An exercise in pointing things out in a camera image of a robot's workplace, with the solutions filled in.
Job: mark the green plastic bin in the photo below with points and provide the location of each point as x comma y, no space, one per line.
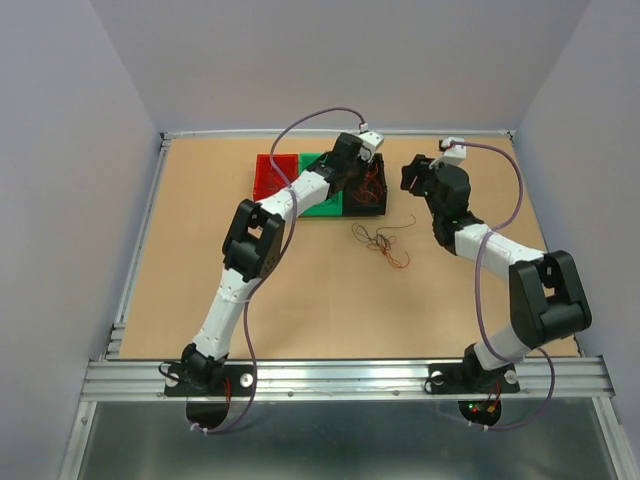
332,207

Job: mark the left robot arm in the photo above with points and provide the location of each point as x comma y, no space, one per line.
253,246

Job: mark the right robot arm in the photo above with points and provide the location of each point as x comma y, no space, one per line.
547,301

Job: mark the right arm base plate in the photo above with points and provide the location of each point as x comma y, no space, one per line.
455,378

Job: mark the red plastic bin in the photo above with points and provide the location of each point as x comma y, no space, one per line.
267,181

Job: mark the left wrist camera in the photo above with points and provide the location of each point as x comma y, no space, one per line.
371,141

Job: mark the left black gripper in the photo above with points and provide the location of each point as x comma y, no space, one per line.
363,166

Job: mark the black plastic bin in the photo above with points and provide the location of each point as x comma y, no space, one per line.
369,199

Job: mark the aluminium front rail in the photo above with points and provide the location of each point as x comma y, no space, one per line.
333,380

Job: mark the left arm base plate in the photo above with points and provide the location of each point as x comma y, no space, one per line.
236,380

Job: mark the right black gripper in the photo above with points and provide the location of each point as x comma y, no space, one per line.
419,166

